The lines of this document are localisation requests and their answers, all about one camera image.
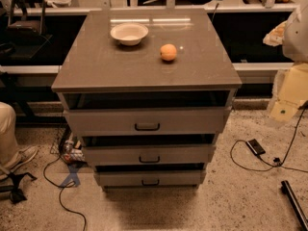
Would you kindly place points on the orange fruit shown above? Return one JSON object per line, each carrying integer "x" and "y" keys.
{"x": 168, "y": 52}

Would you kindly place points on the grey drawer cabinet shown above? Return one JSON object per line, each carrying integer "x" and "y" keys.
{"x": 100, "y": 73}

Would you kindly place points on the white bowl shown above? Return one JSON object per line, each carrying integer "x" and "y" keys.
{"x": 129, "y": 34}

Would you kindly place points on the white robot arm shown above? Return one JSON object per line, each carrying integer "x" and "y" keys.
{"x": 292, "y": 90}

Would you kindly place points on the black bar on floor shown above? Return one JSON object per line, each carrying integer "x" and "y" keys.
{"x": 287, "y": 190}

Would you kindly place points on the grey shoe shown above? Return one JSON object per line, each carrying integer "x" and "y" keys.
{"x": 19, "y": 158}

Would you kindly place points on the clutter beside cabinet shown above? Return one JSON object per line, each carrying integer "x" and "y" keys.
{"x": 67, "y": 147}

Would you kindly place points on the person leg beige trousers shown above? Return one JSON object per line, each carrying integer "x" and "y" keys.
{"x": 8, "y": 144}

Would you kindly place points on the grey drawer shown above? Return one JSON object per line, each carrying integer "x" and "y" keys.
{"x": 150, "y": 178}
{"x": 148, "y": 155}
{"x": 147, "y": 121}

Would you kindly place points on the black chair background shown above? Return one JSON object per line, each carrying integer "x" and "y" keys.
{"x": 25, "y": 34}

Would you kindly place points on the black device on floor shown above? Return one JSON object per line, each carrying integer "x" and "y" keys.
{"x": 255, "y": 147}

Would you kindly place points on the blue tape cross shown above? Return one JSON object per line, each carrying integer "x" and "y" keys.
{"x": 72, "y": 179}

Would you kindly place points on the black stand base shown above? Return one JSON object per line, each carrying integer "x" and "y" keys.
{"x": 16, "y": 194}

